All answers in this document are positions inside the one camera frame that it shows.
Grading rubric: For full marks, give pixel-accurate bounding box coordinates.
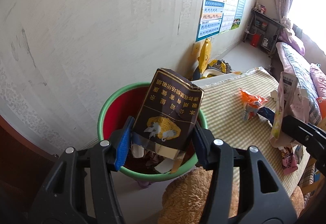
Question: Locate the window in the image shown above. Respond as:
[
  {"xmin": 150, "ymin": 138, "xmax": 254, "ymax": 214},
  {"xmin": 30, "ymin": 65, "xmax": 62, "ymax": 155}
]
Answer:
[{"xmin": 288, "ymin": 0, "xmax": 326, "ymax": 56}]

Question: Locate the yellow duck potty chair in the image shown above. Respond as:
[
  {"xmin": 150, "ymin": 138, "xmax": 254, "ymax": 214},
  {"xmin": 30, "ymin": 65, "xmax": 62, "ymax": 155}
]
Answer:
[{"xmin": 191, "ymin": 38, "xmax": 227, "ymax": 81}]

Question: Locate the red canister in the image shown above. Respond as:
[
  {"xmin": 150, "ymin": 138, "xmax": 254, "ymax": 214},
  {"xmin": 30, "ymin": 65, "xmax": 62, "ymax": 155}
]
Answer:
[{"xmin": 250, "ymin": 33, "xmax": 261, "ymax": 47}]

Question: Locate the red bucket with green rim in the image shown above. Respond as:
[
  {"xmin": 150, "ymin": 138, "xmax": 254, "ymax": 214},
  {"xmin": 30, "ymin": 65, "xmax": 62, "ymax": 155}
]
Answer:
[{"xmin": 97, "ymin": 82, "xmax": 208, "ymax": 182}]

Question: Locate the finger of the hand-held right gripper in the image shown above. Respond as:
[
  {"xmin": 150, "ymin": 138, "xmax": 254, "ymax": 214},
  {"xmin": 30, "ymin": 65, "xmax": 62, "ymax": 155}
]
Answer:
[{"xmin": 281, "ymin": 115, "xmax": 326, "ymax": 163}]

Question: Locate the brown cigarette packet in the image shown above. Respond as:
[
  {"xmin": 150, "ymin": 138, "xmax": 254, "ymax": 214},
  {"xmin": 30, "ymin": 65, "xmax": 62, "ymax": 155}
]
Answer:
[{"xmin": 132, "ymin": 68, "xmax": 204, "ymax": 161}]

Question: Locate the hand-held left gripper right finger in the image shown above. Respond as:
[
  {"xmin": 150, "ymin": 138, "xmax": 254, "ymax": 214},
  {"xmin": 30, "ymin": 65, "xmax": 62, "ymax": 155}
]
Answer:
[{"xmin": 192, "ymin": 122, "xmax": 298, "ymax": 224}]

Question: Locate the purple pillow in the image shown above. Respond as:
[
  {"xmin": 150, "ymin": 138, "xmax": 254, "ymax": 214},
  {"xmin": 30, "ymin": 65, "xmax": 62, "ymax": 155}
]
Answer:
[{"xmin": 279, "ymin": 28, "xmax": 305, "ymax": 56}]

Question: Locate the cream plush toy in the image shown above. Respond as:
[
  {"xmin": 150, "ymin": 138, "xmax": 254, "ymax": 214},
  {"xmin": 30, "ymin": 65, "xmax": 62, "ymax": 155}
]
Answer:
[{"xmin": 281, "ymin": 16, "xmax": 293, "ymax": 31}]

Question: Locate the small pink wrapper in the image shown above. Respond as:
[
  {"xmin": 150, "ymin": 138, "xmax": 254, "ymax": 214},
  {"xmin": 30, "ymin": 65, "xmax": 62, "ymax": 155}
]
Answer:
[{"xmin": 279, "ymin": 146, "xmax": 303, "ymax": 176}]

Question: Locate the pink and white wrapper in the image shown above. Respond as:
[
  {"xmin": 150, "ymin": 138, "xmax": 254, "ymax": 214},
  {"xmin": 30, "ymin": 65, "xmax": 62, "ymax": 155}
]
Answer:
[{"xmin": 269, "ymin": 71, "xmax": 312, "ymax": 148}]

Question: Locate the dark wooden furniture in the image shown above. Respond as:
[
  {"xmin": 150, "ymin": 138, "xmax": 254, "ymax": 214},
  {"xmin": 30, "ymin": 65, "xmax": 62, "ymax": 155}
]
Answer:
[{"xmin": 0, "ymin": 116, "xmax": 59, "ymax": 224}]

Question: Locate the orange snack wrapper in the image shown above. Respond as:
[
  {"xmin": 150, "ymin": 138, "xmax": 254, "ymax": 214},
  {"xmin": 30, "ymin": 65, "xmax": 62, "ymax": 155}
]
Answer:
[{"xmin": 239, "ymin": 88, "xmax": 269, "ymax": 121}]

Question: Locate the blue bordered alphabet poster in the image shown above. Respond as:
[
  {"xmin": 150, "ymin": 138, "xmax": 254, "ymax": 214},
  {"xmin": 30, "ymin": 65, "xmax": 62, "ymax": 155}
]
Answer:
[{"xmin": 196, "ymin": 0, "xmax": 230, "ymax": 42}]

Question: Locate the tan plush toy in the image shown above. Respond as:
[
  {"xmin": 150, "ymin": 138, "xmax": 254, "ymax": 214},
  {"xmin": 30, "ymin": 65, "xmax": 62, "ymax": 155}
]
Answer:
[{"xmin": 162, "ymin": 167, "xmax": 305, "ymax": 224}]

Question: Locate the bed with plaid quilt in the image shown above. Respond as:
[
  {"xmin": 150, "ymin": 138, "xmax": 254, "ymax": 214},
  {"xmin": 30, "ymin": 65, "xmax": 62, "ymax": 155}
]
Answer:
[{"xmin": 276, "ymin": 42, "xmax": 326, "ymax": 125}]

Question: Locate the dark metal shelf table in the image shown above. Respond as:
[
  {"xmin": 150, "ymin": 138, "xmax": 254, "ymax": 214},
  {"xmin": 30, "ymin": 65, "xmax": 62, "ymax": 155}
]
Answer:
[{"xmin": 243, "ymin": 7, "xmax": 284, "ymax": 57}]

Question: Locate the pink blanket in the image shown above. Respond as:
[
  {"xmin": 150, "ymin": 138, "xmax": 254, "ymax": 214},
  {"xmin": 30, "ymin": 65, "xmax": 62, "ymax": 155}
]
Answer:
[{"xmin": 309, "ymin": 63, "xmax": 326, "ymax": 102}]

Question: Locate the green bordered chart poster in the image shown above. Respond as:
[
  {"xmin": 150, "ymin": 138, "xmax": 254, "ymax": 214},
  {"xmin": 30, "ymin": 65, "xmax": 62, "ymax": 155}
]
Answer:
[{"xmin": 233, "ymin": 0, "xmax": 248, "ymax": 29}]

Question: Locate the dark blue wrapper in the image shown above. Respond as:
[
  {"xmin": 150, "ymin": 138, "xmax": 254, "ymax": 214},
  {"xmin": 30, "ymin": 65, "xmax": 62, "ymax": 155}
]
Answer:
[{"xmin": 257, "ymin": 107, "xmax": 275, "ymax": 128}]

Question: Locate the green checkered table mat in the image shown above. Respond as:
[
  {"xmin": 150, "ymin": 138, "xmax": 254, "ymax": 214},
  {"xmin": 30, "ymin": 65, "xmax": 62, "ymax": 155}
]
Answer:
[{"xmin": 200, "ymin": 66, "xmax": 310, "ymax": 198}]

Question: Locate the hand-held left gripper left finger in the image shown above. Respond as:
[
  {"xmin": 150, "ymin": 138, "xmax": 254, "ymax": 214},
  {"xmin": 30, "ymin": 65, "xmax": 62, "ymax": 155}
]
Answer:
[{"xmin": 28, "ymin": 116, "xmax": 135, "ymax": 224}]

